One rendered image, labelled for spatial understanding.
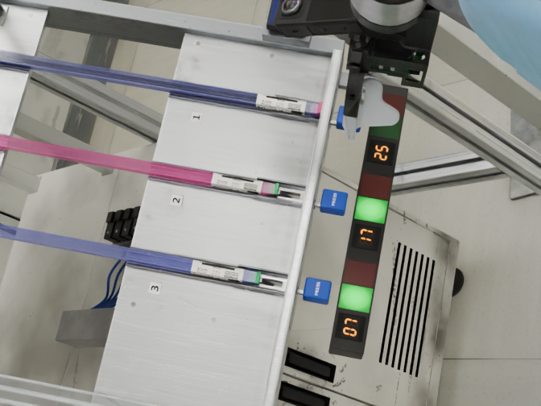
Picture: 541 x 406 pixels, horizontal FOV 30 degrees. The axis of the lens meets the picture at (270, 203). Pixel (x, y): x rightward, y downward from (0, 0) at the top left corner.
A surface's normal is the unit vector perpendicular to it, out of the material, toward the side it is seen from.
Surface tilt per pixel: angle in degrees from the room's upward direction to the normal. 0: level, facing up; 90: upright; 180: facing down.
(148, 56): 0
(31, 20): 46
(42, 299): 0
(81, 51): 90
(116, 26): 90
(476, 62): 90
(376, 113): 71
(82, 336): 0
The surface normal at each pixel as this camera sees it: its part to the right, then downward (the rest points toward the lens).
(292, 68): -0.02, -0.33
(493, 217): -0.72, -0.36
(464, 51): -0.11, 0.90
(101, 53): 0.67, -0.11
